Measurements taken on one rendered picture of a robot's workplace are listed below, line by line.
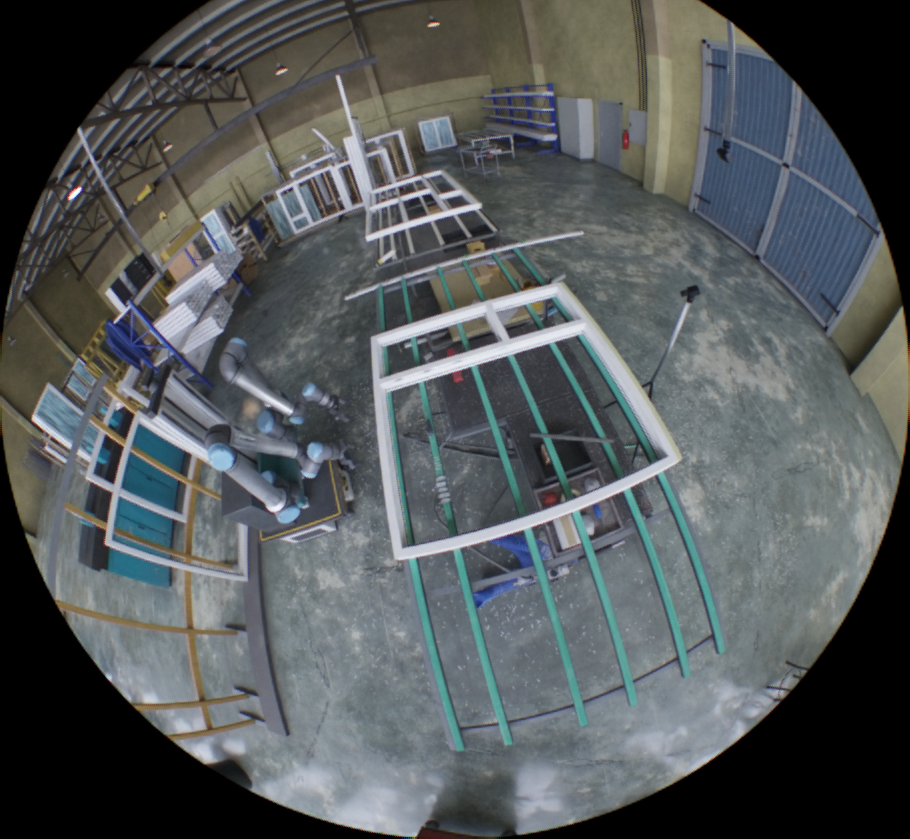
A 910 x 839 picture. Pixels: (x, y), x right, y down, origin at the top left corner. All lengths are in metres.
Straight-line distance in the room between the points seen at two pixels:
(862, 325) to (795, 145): 2.90
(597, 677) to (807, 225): 6.42
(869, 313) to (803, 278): 1.42
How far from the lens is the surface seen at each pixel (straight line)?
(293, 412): 1.98
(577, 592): 2.35
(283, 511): 1.81
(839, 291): 6.22
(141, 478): 4.54
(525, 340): 1.88
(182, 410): 1.90
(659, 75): 7.88
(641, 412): 1.73
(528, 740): 2.72
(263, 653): 3.28
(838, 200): 6.10
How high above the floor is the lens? 2.30
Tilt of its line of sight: 53 degrees down
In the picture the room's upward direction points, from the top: 18 degrees counter-clockwise
